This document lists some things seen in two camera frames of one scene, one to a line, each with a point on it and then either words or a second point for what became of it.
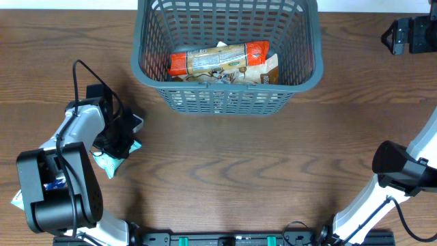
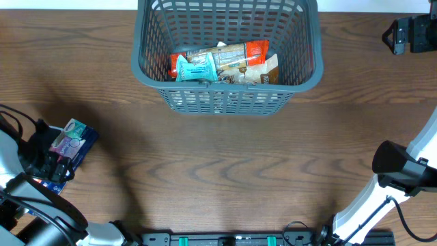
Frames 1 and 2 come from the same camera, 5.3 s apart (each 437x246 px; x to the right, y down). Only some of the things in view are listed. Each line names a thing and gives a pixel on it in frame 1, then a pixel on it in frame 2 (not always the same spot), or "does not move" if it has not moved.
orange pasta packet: [218, 58] does not move
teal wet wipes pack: [109, 164] to [186, 71]
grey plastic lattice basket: [291, 26] does not move
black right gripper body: [425, 33] does not move
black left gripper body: [117, 138] to [38, 160]
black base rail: [232, 238] does not move
